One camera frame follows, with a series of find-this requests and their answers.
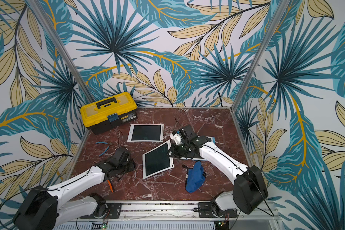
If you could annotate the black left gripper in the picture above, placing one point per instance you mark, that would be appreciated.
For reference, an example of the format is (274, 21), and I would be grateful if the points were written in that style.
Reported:
(132, 162)

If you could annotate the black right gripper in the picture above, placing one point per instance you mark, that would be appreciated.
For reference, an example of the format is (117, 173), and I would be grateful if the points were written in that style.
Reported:
(178, 147)

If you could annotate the blue microfiber cloth black trim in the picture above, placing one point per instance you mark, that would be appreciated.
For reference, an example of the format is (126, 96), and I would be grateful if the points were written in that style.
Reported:
(195, 177)

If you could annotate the white drawing tablet front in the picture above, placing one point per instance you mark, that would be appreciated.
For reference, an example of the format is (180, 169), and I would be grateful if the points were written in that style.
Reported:
(157, 160)

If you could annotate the white drawing tablet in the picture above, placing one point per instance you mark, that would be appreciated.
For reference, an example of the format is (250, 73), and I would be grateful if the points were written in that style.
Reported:
(157, 160)
(145, 133)

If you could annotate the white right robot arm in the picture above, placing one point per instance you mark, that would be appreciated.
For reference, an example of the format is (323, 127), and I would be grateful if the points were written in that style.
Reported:
(249, 189)

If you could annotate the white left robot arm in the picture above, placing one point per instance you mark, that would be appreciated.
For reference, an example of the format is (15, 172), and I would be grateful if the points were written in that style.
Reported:
(46, 208)

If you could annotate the blue framed drawing tablet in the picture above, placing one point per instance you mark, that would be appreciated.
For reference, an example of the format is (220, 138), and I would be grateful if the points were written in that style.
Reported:
(188, 150)

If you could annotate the white drawing tablet rear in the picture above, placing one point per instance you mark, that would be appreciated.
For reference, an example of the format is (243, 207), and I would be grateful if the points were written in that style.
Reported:
(145, 133)

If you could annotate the yellow black toolbox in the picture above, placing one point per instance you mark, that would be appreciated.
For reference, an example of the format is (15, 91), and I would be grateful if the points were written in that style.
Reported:
(109, 113)

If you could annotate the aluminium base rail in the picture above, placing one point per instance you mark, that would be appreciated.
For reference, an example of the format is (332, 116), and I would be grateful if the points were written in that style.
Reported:
(177, 215)

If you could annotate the right aluminium corner post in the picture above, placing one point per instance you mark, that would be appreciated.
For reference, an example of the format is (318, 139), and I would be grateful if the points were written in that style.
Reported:
(275, 20)

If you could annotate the aluminium corner post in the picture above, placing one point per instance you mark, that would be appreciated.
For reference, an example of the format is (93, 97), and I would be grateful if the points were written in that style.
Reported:
(275, 20)
(51, 31)

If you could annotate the left aluminium corner post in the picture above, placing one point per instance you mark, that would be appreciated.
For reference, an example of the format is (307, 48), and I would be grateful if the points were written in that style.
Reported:
(51, 31)

